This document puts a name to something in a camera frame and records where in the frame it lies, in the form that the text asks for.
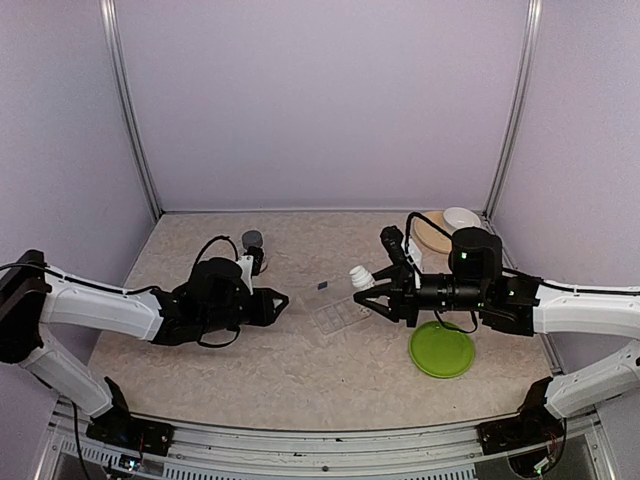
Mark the beige wooden plate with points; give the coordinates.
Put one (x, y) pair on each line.
(427, 237)

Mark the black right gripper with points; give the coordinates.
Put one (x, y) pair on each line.
(405, 289)

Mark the left aluminium frame post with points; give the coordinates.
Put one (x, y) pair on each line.
(109, 17)

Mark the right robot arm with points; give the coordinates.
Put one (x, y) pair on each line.
(516, 304)

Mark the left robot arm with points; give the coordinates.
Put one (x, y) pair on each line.
(218, 295)

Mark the aluminium frame post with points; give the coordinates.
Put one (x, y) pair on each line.
(109, 17)
(517, 108)

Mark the grey-capped orange pill bottle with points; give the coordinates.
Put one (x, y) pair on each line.
(253, 244)

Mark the right aluminium frame post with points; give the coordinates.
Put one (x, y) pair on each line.
(517, 108)

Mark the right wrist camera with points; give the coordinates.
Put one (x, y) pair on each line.
(392, 240)

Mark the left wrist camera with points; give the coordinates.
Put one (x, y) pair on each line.
(251, 261)

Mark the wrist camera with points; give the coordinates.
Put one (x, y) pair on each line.
(251, 261)
(392, 240)

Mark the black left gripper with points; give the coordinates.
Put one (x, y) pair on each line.
(266, 298)

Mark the clear plastic pill organizer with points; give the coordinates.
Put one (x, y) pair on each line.
(330, 304)

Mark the green plate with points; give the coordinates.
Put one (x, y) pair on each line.
(439, 352)

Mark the small white pill bottle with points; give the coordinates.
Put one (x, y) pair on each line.
(361, 278)

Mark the white ceramic bowl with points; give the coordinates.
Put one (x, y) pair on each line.
(456, 218)

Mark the front aluminium rail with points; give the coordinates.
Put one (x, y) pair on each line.
(201, 451)

